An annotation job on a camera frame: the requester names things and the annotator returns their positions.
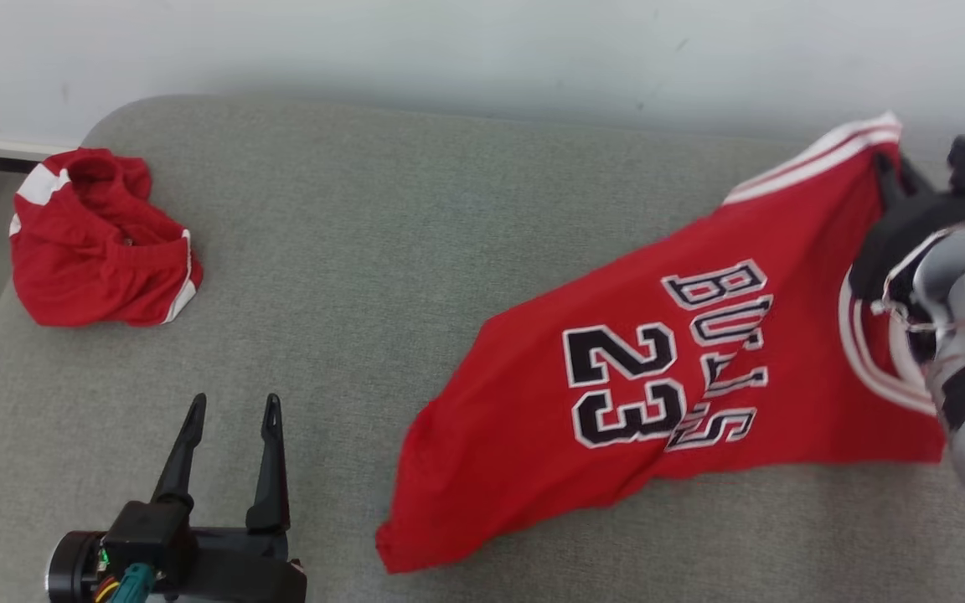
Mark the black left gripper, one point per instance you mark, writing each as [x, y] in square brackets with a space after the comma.
[231, 569]

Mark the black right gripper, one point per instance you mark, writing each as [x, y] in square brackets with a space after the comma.
[893, 243]

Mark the red Bulls 23 shorts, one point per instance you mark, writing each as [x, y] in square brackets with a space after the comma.
[89, 268]

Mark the red Bulls 23 jersey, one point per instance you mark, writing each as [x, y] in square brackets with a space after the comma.
[533, 402]

